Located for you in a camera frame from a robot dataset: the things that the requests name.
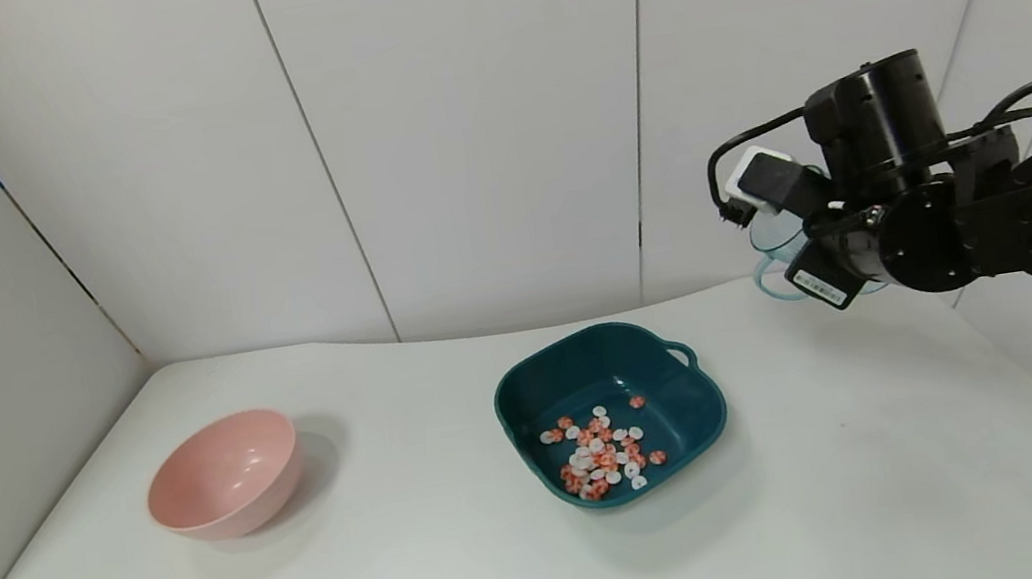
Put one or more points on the orange and white solid pieces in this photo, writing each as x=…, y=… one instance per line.
x=601, y=459

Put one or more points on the pink round bowl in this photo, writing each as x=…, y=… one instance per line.
x=243, y=500

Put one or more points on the translucent blue plastic cup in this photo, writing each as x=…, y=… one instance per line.
x=771, y=238

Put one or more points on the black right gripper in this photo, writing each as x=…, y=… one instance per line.
x=819, y=283

